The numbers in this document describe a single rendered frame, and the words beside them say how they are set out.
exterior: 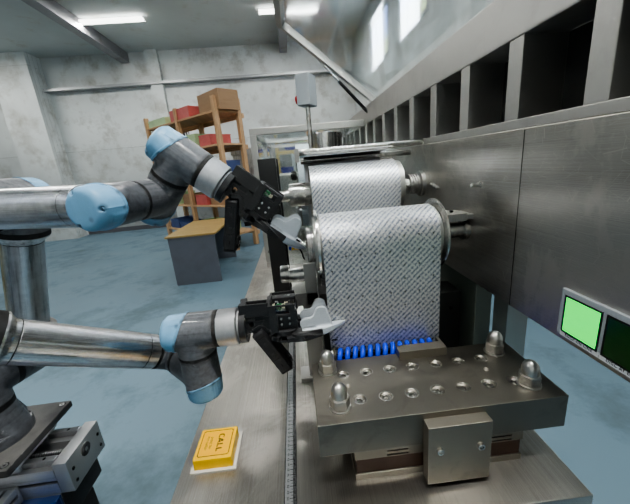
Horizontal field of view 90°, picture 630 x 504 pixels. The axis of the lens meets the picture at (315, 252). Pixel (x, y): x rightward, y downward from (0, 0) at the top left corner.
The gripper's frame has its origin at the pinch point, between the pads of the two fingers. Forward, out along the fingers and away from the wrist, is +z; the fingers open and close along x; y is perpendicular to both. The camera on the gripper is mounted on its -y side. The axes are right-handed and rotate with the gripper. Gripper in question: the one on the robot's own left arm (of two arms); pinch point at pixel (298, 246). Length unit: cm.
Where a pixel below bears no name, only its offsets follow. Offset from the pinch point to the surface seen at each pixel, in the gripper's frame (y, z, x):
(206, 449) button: -37.7, 4.9, -19.4
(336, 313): -5.7, 13.3, -8.3
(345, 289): -0.4, 11.7, -8.3
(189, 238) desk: -140, -69, 339
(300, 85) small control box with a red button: 36, -23, 50
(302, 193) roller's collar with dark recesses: 8.8, -4.3, 19.9
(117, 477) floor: -161, 2, 60
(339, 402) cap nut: -12.1, 15.7, -25.9
